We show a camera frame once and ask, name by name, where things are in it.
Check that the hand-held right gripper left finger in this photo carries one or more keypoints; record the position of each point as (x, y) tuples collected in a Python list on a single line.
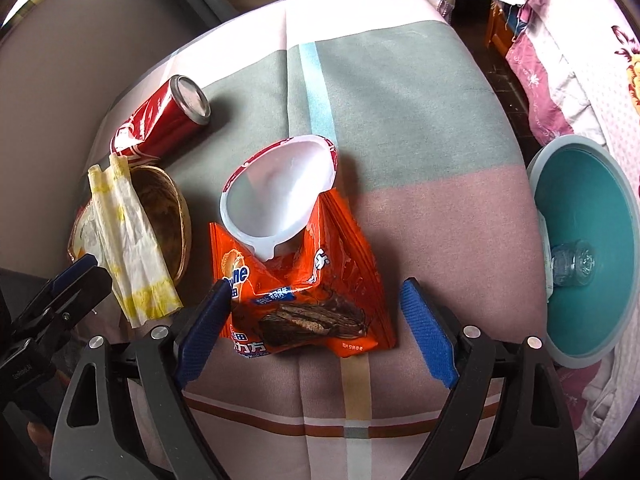
[(202, 335)]

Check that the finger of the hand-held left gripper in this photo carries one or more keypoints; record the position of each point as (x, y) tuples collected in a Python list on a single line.
[(70, 275), (80, 300)]

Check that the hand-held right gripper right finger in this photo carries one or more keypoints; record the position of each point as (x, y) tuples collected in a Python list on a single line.
[(430, 332)]

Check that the white yellow paper wrapper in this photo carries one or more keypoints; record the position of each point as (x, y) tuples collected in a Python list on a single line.
[(130, 250)]

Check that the orange chocolate snack wrapper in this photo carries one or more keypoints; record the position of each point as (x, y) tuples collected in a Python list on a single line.
[(300, 280)]

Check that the clear plastic water bottle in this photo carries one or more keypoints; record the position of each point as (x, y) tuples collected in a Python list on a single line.
[(572, 262)]

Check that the red soda can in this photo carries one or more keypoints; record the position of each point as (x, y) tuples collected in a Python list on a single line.
[(155, 120)]

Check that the teal waste bin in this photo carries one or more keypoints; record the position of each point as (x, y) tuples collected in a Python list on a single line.
[(590, 200)]

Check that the pink floral blanket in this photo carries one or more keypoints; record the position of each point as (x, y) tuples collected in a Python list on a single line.
[(565, 60)]

